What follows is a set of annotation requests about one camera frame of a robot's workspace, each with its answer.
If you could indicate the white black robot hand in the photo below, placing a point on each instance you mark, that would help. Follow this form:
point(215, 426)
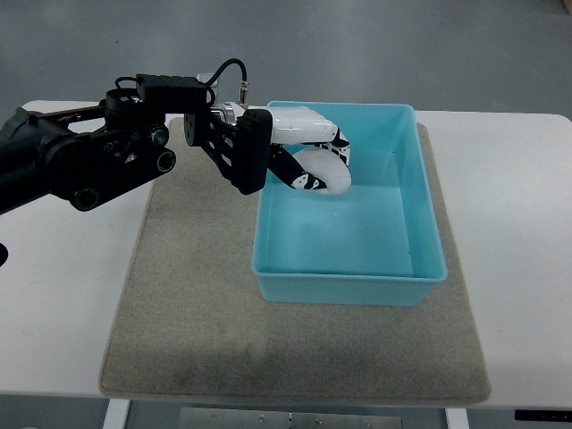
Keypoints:
point(296, 128)

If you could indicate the white frog toy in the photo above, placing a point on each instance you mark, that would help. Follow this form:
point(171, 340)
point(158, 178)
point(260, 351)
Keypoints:
point(325, 173)

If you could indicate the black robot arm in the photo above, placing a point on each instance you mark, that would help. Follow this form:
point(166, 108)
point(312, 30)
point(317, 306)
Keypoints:
point(92, 155)

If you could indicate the light blue plastic box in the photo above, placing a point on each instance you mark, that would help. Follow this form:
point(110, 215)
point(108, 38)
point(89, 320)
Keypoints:
point(378, 243)

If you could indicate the upper metal floor plate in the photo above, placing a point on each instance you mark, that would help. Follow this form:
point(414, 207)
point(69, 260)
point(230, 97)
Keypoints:
point(206, 77)

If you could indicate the beige felt mat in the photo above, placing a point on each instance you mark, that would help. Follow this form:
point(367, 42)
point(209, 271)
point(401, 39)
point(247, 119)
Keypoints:
point(192, 325)

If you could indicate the grey metal table crossbar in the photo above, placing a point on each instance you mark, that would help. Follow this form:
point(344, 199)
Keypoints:
point(234, 418)

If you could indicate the white right table leg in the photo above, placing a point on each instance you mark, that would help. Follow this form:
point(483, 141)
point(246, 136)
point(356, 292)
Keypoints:
point(457, 418)

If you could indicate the white table leg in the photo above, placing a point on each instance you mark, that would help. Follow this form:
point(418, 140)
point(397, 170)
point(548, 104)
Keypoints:
point(116, 414)
point(457, 418)

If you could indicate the white left table leg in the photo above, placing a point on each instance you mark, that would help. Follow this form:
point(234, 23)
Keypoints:
point(116, 414)

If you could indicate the black table control panel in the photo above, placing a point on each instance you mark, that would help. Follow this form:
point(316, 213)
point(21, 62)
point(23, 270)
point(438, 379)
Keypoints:
point(537, 415)

